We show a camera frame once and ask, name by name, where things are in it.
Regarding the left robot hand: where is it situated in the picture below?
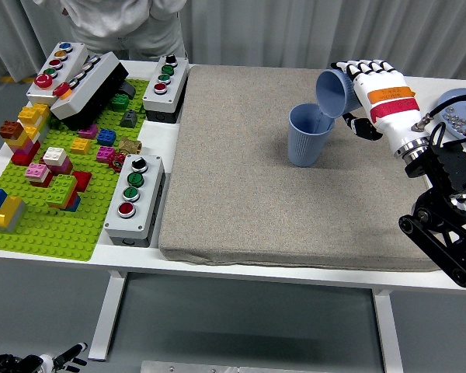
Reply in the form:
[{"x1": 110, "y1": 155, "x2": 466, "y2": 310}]
[{"x1": 0, "y1": 342, "x2": 89, "y2": 373}]

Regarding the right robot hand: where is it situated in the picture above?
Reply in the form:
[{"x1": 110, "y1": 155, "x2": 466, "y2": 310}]
[{"x1": 330, "y1": 58, "x2": 432, "y2": 153}]

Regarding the blue ribbed plastic cup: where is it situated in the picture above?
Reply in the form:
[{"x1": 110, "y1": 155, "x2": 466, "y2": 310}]
[
  {"x1": 315, "y1": 69, "x2": 364, "y2": 120},
  {"x1": 287, "y1": 102, "x2": 336, "y2": 168}
]

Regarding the blue plate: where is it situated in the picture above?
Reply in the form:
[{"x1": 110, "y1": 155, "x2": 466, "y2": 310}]
[{"x1": 436, "y1": 88, "x2": 466, "y2": 148}]

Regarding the white table leg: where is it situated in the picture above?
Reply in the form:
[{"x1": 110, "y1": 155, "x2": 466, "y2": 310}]
[
  {"x1": 371, "y1": 289, "x2": 405, "y2": 373},
  {"x1": 88, "y1": 270, "x2": 127, "y2": 361}
]

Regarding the green brick baseplate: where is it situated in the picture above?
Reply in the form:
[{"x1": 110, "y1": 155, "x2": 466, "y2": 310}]
[{"x1": 0, "y1": 78, "x2": 150, "y2": 263}]

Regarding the grey pleated curtain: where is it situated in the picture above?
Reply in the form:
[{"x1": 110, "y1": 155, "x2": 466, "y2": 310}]
[{"x1": 0, "y1": 0, "x2": 466, "y2": 85}]

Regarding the yellow and grey brick stack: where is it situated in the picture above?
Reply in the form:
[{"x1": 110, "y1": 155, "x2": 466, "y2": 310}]
[{"x1": 0, "y1": 195, "x2": 27, "y2": 233}]

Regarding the grey four-button control box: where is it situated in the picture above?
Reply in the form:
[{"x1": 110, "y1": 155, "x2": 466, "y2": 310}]
[
  {"x1": 103, "y1": 154, "x2": 166, "y2": 249},
  {"x1": 142, "y1": 54, "x2": 190, "y2": 124}
]

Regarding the grey-brown fabric mat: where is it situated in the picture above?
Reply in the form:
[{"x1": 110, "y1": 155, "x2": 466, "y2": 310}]
[{"x1": 158, "y1": 64, "x2": 449, "y2": 272}]

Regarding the green orange blue brick stack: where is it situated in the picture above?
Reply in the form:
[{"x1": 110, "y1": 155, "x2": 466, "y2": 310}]
[{"x1": 46, "y1": 173, "x2": 82, "y2": 213}]

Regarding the red toy brick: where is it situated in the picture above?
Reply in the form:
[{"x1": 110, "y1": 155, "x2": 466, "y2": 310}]
[{"x1": 72, "y1": 170, "x2": 92, "y2": 193}]

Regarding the pink white red brick stack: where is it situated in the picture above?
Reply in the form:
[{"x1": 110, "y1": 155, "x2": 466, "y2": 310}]
[{"x1": 25, "y1": 162, "x2": 54, "y2": 189}]

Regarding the white and pink brick stack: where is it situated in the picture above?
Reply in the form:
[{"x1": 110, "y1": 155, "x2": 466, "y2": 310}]
[{"x1": 42, "y1": 146, "x2": 74, "y2": 176}]

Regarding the tall multicolour brick tower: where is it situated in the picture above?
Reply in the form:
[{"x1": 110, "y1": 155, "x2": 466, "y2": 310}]
[{"x1": 0, "y1": 103, "x2": 52, "y2": 167}]

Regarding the yellow toy brick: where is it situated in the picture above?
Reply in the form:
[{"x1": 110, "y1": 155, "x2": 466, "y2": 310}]
[{"x1": 69, "y1": 138, "x2": 92, "y2": 155}]

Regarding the brass valve with red handwheel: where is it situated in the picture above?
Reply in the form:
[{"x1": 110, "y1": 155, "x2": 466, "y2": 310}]
[{"x1": 109, "y1": 136, "x2": 143, "y2": 170}]

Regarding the blue toy brick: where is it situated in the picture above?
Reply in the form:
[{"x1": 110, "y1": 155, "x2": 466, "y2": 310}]
[{"x1": 96, "y1": 128, "x2": 117, "y2": 148}]

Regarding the dark grey sloped brick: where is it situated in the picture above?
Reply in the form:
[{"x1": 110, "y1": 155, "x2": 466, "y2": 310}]
[{"x1": 119, "y1": 110, "x2": 139, "y2": 128}]

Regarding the green toy brick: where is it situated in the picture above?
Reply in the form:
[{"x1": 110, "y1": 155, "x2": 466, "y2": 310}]
[{"x1": 110, "y1": 94, "x2": 130, "y2": 113}]

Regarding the grey five-button control box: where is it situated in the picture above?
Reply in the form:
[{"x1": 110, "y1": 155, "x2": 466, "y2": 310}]
[{"x1": 26, "y1": 41, "x2": 90, "y2": 108}]

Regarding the grey tilted control box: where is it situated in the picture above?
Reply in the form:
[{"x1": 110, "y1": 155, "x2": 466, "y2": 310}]
[{"x1": 50, "y1": 51, "x2": 130, "y2": 131}]

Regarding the person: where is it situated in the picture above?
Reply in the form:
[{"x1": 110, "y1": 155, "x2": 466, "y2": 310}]
[{"x1": 60, "y1": 0, "x2": 188, "y2": 61}]

